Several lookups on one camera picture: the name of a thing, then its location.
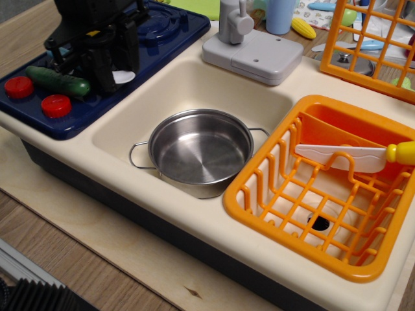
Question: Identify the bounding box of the steel pot lid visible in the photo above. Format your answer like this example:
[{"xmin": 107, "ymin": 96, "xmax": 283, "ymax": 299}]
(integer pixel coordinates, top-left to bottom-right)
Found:
[{"xmin": 330, "ymin": 50, "xmax": 375, "ymax": 76}]

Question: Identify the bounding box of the blue handled white spoon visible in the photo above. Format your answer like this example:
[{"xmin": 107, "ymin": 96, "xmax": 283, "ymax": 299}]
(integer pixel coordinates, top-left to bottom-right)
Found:
[{"xmin": 59, "ymin": 47, "xmax": 136, "ymax": 85}]

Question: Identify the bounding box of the blue handled utensil background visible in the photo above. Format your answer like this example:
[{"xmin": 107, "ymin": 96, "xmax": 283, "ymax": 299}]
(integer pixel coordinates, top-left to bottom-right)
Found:
[{"xmin": 311, "ymin": 40, "xmax": 384, "ymax": 52}]

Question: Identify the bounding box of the yellow toy corn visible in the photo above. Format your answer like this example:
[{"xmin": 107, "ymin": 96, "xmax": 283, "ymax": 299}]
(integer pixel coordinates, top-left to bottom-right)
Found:
[{"xmin": 291, "ymin": 17, "xmax": 316, "ymax": 40}]

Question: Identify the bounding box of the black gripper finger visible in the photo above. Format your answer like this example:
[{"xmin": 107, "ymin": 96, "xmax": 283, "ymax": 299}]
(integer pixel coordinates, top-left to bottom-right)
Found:
[
  {"xmin": 82, "ymin": 49, "xmax": 118, "ymax": 94},
  {"xmin": 118, "ymin": 19, "xmax": 139, "ymax": 73}
]

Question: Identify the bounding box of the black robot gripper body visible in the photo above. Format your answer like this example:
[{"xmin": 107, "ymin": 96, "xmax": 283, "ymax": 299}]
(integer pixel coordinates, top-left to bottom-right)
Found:
[{"xmin": 44, "ymin": 1, "xmax": 149, "ymax": 73}]

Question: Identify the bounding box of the stainless steel pan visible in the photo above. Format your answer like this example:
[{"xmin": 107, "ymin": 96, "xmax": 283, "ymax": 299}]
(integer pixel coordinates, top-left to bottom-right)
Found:
[{"xmin": 145, "ymin": 109, "xmax": 254, "ymax": 199}]

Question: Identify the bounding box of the red stove knob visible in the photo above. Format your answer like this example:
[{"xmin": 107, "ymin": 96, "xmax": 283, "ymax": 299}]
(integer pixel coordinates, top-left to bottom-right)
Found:
[
  {"xmin": 5, "ymin": 76, "xmax": 34, "ymax": 99},
  {"xmin": 41, "ymin": 94, "xmax": 72, "ymax": 119}
]

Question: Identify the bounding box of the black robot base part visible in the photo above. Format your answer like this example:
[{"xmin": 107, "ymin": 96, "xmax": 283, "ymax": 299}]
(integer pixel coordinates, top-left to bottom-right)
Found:
[{"xmin": 1, "ymin": 279, "xmax": 97, "ymax": 311}]

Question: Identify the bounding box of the orange upright grid rack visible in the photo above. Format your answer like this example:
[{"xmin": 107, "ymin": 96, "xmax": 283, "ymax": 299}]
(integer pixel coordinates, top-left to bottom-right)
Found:
[{"xmin": 320, "ymin": 1, "xmax": 414, "ymax": 104}]

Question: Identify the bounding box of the cream toy sink unit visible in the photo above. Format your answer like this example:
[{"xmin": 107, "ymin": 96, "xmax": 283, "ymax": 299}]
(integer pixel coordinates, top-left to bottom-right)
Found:
[{"xmin": 1, "ymin": 41, "xmax": 414, "ymax": 310}]

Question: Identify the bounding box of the grey toy faucet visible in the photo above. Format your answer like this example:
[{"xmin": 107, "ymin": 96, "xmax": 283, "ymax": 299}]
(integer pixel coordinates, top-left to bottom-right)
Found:
[{"xmin": 202, "ymin": 1, "xmax": 303, "ymax": 86}]

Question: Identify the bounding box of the navy blue toy stove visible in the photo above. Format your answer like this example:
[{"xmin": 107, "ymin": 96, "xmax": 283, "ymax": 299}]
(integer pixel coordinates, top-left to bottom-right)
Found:
[{"xmin": 1, "ymin": 1, "xmax": 210, "ymax": 140}]

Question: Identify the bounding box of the red stove knob left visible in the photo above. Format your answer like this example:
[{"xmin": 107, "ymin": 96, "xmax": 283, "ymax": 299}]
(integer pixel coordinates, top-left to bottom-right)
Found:
[{"xmin": 5, "ymin": 76, "xmax": 34, "ymax": 99}]

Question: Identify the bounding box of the red stove knob right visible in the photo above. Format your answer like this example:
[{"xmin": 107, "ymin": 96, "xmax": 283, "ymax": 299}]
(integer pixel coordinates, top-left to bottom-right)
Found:
[{"xmin": 41, "ymin": 94, "xmax": 72, "ymax": 119}]

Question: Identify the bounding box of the green toy cucumber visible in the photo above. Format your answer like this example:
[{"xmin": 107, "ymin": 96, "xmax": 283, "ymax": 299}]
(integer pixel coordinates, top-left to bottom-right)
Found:
[{"xmin": 25, "ymin": 65, "xmax": 91, "ymax": 97}]

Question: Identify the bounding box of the light blue cup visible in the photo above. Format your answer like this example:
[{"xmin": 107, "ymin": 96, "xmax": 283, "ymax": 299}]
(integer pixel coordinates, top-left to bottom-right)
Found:
[{"xmin": 266, "ymin": 0, "xmax": 296, "ymax": 35}]

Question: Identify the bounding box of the light plywood base board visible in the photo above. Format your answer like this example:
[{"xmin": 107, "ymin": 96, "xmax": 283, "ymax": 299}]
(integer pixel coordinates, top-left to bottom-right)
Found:
[{"xmin": 0, "ymin": 128, "xmax": 415, "ymax": 311}]

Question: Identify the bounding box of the white toy knife yellow handle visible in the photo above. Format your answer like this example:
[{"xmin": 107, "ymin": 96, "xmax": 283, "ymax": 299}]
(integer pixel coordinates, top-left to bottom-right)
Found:
[{"xmin": 294, "ymin": 141, "xmax": 414, "ymax": 173}]

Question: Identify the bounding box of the orange dish rack basket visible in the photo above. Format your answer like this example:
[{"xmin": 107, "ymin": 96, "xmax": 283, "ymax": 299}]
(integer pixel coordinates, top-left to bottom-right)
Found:
[{"xmin": 223, "ymin": 95, "xmax": 414, "ymax": 282}]

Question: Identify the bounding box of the green toy ball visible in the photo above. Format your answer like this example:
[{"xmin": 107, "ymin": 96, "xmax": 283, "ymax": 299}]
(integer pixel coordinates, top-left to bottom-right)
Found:
[{"xmin": 340, "ymin": 8, "xmax": 357, "ymax": 27}]

